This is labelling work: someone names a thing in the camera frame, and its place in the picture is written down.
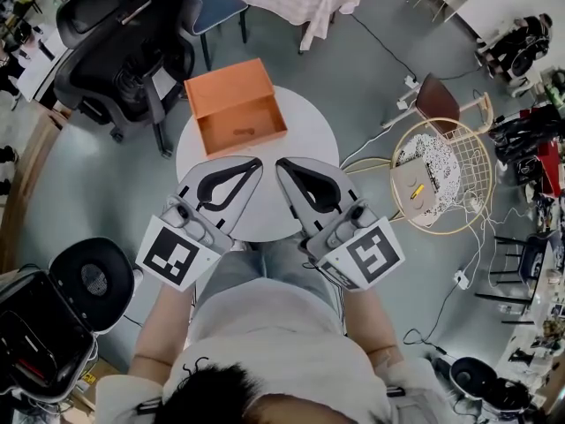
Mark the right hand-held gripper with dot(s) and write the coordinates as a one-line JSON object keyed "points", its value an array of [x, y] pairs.
{"points": [[373, 254]]}

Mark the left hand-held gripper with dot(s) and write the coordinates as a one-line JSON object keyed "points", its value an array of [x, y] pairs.
{"points": [[170, 254]]}

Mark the orange box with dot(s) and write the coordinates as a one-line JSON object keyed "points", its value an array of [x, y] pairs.
{"points": [[225, 86]]}

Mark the person's left forearm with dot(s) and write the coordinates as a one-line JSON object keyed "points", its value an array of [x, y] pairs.
{"points": [[163, 320]]}

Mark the person's right forearm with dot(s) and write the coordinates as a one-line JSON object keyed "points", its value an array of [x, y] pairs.
{"points": [[371, 320]]}

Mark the person's grey jeans legs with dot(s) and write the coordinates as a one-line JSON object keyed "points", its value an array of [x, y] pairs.
{"points": [[282, 263]]}

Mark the grey flat box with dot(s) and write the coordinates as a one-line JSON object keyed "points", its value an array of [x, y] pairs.
{"points": [[404, 179]]}

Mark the yellow cutter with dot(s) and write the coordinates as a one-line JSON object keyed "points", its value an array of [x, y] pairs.
{"points": [[417, 191]]}

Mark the black pen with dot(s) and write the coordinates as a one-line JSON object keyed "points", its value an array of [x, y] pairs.
{"points": [[431, 177]]}

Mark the black white patterned cushion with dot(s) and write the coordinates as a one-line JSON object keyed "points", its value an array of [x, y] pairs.
{"points": [[443, 166]]}

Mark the person's white shirt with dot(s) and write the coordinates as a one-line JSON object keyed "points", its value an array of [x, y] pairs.
{"points": [[273, 325]]}

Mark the white power strip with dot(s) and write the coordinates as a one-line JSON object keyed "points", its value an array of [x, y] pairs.
{"points": [[461, 279], [412, 81]]}

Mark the brown wooden chair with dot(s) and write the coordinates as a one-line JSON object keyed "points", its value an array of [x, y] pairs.
{"points": [[434, 100]]}

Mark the black office chair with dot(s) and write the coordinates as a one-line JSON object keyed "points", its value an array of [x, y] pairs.
{"points": [[115, 47]]}

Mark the blue padded chair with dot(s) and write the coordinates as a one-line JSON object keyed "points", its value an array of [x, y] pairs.
{"points": [[216, 9]]}

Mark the wooden planks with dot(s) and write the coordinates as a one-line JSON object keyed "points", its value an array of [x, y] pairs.
{"points": [[26, 161]]}

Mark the white desk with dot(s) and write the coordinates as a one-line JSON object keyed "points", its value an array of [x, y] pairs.
{"points": [[35, 73]]}

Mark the black open equipment case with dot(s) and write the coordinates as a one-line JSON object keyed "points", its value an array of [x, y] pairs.
{"points": [[44, 325]]}

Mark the red plastic object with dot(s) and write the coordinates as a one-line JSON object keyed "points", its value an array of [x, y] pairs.
{"points": [[549, 170]]}

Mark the black round device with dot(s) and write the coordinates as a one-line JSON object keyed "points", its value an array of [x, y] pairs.
{"points": [[472, 376]]}

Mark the black metal frame chair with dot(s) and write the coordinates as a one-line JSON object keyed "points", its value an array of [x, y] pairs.
{"points": [[534, 259]]}

